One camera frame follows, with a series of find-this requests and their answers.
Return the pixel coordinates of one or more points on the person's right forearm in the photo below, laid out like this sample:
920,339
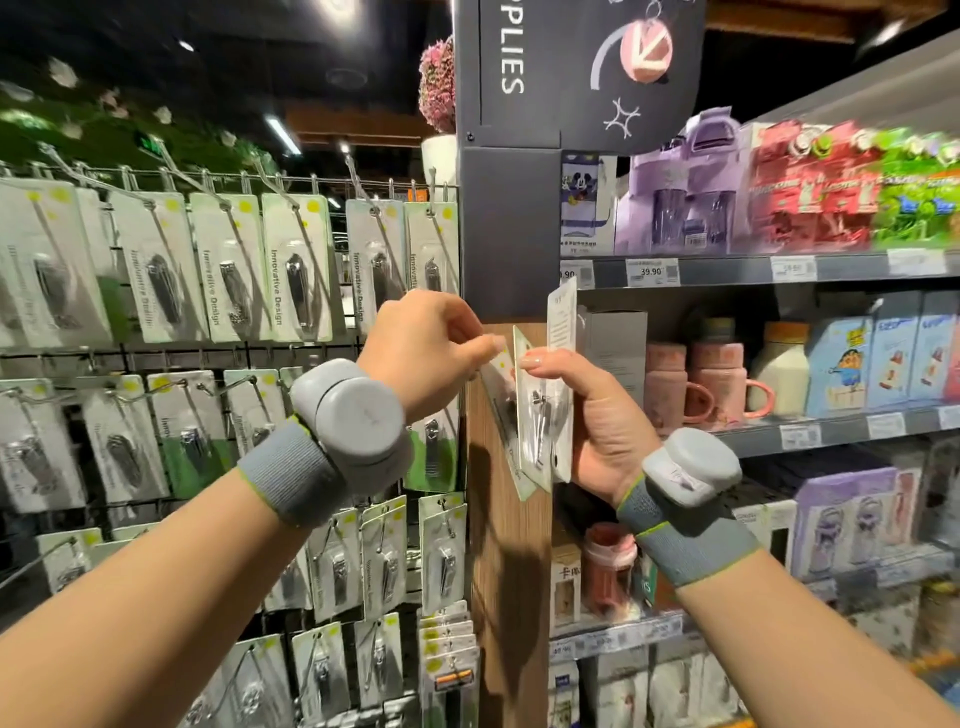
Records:
810,645

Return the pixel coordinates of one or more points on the person's left forearm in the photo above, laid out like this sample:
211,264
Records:
135,615

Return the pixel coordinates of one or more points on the wooden post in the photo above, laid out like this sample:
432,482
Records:
510,600

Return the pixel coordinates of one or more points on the grey kitchenware shelf unit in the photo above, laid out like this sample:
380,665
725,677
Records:
720,270

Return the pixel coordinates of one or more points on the white carded nail clipper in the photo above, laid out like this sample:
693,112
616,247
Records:
560,360
510,413

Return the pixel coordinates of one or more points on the dark hanging aisle sign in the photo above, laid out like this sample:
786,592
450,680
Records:
570,68

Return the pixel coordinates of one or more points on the blue cartoon box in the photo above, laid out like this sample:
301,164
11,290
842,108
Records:
840,368

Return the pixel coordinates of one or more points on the rows of hung nail clipper packs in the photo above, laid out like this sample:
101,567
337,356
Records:
195,270

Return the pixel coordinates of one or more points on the green hanging ceiling decor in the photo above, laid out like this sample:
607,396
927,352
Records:
90,135

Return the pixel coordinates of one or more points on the pink mugs on shelf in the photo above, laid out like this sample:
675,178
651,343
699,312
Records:
608,570

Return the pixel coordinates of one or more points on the row of pink red packs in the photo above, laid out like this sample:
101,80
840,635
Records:
840,188

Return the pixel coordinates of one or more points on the purple boxed appliance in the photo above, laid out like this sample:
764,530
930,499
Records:
683,188

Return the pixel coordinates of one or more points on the grey wrist tracker band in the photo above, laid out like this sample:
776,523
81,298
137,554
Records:
683,480
353,428

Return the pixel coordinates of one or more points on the lavender product box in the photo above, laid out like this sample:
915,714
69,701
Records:
840,525

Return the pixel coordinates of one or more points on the pink flowers in white pot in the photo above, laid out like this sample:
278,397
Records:
438,90

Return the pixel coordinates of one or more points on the cream white jug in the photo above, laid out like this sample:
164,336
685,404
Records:
783,375

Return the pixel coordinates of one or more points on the person's right hand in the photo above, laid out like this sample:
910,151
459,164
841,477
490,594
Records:
608,428

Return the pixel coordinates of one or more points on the wooden ceiling frame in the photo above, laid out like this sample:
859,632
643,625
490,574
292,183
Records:
360,123

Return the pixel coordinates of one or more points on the person's left hand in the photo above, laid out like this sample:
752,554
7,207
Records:
420,353

